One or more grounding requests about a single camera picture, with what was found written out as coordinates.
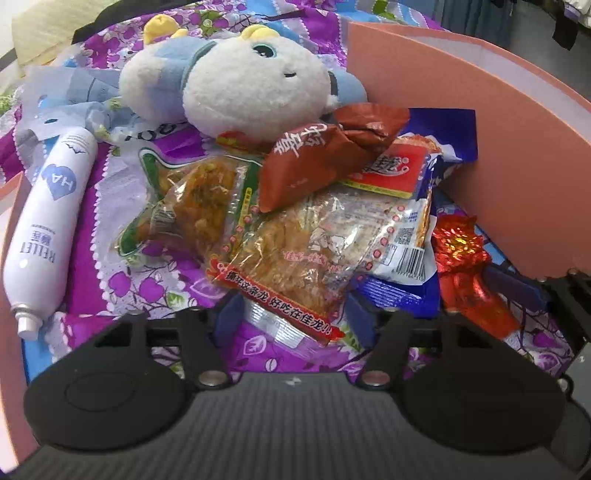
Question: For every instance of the pink cardboard box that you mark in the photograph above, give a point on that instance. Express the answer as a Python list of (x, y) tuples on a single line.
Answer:
[(461, 83)]

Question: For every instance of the dark red snack packet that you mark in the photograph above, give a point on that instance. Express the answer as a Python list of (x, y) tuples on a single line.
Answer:
[(314, 170)]

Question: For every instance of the red label snack packet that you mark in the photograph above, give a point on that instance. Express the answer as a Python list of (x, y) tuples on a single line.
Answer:
[(392, 175)]

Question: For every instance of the light blue plastic bag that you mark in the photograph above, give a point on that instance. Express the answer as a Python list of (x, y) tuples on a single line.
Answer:
[(60, 106)]

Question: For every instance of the red foil candy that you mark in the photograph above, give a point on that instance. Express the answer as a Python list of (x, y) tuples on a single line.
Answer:
[(461, 249)]

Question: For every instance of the cream quilted headboard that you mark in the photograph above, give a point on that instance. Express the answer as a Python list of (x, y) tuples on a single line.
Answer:
[(41, 27)]

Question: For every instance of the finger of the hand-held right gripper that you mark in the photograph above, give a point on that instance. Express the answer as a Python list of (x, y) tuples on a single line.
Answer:
[(517, 288)]

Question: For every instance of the clear red-bordered snack packet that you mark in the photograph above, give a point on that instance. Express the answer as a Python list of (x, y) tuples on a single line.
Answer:
[(295, 249)]

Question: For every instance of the white spray bottle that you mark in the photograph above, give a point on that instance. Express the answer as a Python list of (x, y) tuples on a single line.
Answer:
[(46, 221)]

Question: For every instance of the blue snack packet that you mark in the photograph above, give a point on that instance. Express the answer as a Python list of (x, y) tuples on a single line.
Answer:
[(401, 295)]

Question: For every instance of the pink box lid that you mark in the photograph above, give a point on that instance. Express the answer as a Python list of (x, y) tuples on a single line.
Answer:
[(9, 323)]

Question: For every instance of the green-edged snack packet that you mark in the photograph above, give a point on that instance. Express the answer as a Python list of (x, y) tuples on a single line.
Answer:
[(194, 203)]

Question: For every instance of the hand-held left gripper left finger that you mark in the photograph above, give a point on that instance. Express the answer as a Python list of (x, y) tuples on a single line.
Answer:
[(228, 321)]

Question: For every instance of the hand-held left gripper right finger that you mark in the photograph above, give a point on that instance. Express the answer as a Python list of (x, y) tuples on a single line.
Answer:
[(362, 321)]

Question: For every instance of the white blue plush toy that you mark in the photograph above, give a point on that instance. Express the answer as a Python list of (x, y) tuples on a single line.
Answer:
[(240, 87)]

